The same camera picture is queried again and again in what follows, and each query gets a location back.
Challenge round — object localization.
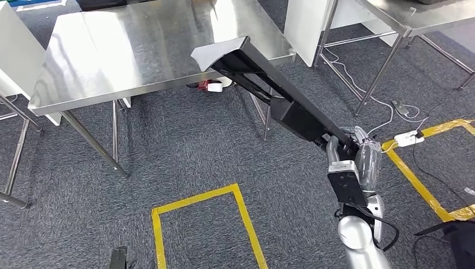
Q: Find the white power strip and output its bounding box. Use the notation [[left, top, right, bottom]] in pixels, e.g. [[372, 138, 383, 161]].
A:
[[394, 129, 426, 148]]

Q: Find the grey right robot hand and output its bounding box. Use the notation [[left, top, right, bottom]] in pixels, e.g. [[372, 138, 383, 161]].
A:
[[337, 126, 383, 194]]

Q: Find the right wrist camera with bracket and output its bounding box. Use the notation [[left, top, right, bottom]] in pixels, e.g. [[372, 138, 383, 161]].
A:
[[327, 160, 369, 207]]

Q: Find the black plastic plate part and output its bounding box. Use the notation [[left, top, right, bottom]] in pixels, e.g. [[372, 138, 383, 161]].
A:
[[190, 36, 361, 153]]

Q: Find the stainless steel workbench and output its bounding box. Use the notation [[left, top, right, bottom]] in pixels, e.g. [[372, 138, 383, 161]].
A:
[[27, 0, 297, 179], [311, 0, 475, 116], [0, 92, 43, 210]]

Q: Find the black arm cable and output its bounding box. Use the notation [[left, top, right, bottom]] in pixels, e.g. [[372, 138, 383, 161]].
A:
[[334, 206, 401, 253]]

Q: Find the black floor cable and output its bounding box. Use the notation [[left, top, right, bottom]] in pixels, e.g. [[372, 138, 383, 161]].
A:
[[412, 92, 475, 210]]

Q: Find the white partition panel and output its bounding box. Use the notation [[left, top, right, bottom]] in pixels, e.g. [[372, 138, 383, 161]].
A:
[[283, 0, 399, 68], [0, 2, 62, 126]]

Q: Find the dark left wrist camera mount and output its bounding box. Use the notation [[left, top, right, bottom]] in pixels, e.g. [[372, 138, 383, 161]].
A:
[[108, 246, 129, 269]]

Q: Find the white floor cable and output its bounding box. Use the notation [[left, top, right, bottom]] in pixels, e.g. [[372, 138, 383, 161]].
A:
[[319, 44, 431, 136]]

